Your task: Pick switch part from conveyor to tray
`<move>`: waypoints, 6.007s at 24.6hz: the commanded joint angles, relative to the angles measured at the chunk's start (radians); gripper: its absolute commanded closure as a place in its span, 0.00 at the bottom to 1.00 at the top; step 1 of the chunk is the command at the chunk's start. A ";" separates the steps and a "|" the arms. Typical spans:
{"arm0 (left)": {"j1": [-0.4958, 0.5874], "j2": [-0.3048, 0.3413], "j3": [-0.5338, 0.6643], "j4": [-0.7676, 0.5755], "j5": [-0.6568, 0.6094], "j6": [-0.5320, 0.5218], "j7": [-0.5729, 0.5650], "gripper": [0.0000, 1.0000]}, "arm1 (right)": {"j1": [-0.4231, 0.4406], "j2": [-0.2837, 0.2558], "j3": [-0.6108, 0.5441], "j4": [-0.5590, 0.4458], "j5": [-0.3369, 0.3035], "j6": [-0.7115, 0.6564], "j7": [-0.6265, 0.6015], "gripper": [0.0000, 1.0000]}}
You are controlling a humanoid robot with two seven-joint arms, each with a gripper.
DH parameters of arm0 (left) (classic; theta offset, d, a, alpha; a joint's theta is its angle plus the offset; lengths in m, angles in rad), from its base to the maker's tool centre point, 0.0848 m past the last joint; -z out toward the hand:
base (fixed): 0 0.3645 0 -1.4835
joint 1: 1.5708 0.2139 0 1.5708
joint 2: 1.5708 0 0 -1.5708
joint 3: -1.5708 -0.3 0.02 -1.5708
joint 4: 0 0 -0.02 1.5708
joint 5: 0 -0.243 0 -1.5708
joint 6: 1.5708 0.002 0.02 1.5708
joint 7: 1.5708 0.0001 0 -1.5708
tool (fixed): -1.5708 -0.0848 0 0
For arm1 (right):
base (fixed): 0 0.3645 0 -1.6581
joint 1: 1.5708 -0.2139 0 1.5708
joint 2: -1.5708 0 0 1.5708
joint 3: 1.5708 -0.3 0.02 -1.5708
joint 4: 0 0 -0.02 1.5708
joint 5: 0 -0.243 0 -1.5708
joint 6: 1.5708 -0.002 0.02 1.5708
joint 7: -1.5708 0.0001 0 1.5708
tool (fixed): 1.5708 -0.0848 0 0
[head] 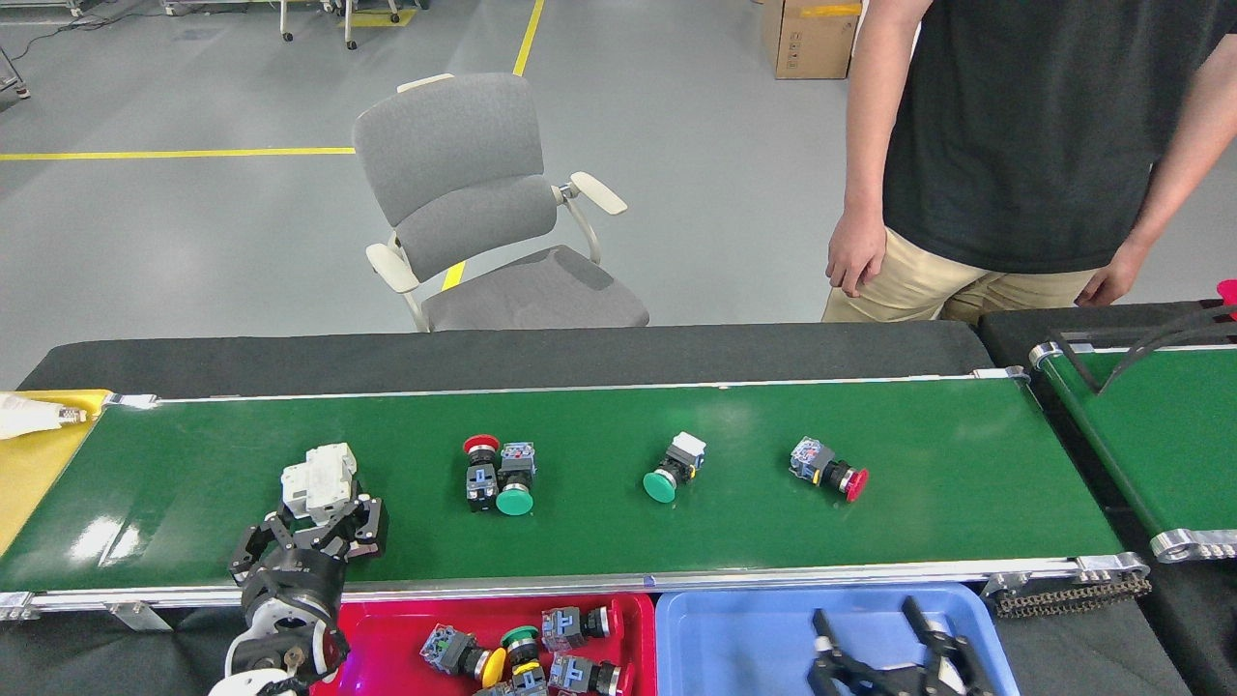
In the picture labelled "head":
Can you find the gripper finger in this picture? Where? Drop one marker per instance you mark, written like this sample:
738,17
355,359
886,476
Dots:
829,669
969,669

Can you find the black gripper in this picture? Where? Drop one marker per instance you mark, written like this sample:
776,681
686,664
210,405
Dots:
295,585

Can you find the white circuit breaker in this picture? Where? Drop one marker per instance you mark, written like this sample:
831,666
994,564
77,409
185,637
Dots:
319,478

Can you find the yellow push button switch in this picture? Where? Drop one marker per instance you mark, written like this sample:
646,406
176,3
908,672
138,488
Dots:
445,650

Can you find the person's left forearm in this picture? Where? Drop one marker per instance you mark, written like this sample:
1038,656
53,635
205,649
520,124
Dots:
1184,164

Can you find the person's right forearm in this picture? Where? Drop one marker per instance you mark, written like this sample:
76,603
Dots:
875,116

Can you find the blue plastic tray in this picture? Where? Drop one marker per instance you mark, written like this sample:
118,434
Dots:
734,648

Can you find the red plastic tray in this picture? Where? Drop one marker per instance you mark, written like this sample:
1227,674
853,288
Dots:
387,648

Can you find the long green conveyor belt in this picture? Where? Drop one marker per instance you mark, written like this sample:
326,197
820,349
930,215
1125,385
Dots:
966,464

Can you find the yellow tray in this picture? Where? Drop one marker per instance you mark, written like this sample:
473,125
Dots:
34,474

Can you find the green feeder conveyor belt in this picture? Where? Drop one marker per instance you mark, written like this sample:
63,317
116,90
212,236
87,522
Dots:
1179,445

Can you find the person's left hand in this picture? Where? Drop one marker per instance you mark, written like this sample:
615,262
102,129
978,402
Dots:
1116,278

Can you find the person's right hand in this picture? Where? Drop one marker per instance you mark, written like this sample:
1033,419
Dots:
855,251

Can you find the long black fabric cover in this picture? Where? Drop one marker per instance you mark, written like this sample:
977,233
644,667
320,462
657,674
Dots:
290,360

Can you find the white light bulb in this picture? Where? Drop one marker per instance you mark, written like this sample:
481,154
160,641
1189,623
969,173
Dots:
29,419

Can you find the black feeder table cover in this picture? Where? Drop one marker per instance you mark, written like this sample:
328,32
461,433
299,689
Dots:
1005,333

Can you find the grey office chair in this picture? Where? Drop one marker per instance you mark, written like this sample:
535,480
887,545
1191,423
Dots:
454,155

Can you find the red bin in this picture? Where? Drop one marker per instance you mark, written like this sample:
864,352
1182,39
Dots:
1227,290

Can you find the white rolling stand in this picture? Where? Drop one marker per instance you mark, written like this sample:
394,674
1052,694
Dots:
349,24

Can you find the person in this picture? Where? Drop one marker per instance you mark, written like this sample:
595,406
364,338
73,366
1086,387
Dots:
1024,126

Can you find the cardboard box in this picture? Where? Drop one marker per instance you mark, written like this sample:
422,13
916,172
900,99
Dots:
802,43

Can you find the black guide bracket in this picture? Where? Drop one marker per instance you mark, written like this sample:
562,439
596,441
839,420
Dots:
1076,361

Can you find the metal cart frame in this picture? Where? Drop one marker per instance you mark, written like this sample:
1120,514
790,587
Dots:
21,92

